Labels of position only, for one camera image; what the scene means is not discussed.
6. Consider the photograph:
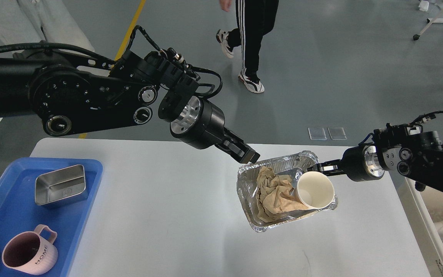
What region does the blue plastic tray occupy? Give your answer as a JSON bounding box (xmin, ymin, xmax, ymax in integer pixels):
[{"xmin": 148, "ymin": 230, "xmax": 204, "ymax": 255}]
[{"xmin": 0, "ymin": 157, "xmax": 103, "ymax": 277}]

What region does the white plastic bin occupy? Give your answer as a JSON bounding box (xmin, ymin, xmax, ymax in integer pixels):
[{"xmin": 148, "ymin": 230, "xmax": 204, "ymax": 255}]
[{"xmin": 394, "ymin": 177, "xmax": 443, "ymax": 277}]

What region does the stainless steel square tray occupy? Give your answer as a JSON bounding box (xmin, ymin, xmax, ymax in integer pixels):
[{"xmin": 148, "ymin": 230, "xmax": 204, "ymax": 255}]
[{"xmin": 35, "ymin": 164, "xmax": 89, "ymax": 209}]

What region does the cream paper cup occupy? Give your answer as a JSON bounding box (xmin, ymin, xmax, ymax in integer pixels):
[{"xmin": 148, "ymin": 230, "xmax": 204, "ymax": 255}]
[{"xmin": 293, "ymin": 171, "xmax": 335, "ymax": 209}]

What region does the aluminium foil tray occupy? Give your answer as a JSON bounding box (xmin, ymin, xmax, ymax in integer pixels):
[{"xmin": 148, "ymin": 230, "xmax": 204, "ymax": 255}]
[{"xmin": 236, "ymin": 150, "xmax": 339, "ymax": 232}]

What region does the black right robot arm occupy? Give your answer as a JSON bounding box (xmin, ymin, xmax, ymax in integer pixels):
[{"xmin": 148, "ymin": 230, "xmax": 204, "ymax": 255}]
[{"xmin": 307, "ymin": 110, "xmax": 443, "ymax": 193}]

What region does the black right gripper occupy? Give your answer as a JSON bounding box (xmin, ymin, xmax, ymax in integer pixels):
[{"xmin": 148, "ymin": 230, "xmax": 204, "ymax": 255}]
[{"xmin": 307, "ymin": 145, "xmax": 385, "ymax": 181}]

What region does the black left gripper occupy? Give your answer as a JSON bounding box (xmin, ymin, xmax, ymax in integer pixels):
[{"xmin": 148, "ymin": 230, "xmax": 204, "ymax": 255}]
[{"xmin": 170, "ymin": 96, "xmax": 260, "ymax": 164}]

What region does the person in black track trousers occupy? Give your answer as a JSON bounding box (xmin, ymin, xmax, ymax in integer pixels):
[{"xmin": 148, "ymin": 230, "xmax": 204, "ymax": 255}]
[{"xmin": 216, "ymin": 0, "xmax": 279, "ymax": 93}]

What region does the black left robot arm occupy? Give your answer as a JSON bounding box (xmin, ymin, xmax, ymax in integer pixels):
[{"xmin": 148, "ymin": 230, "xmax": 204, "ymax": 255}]
[{"xmin": 0, "ymin": 26, "xmax": 260, "ymax": 164}]

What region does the brown paper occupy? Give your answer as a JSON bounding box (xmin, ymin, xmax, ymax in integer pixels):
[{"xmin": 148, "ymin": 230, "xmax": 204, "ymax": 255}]
[{"xmin": 256, "ymin": 166, "xmax": 310, "ymax": 223}]

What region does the person in grey trousers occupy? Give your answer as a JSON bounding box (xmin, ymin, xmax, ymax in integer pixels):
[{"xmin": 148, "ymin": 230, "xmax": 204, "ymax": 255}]
[{"xmin": 0, "ymin": 0, "xmax": 95, "ymax": 52}]

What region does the pink mug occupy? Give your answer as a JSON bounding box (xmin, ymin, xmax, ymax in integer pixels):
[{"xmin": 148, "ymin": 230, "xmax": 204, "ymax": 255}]
[{"xmin": 1, "ymin": 224, "xmax": 58, "ymax": 275}]

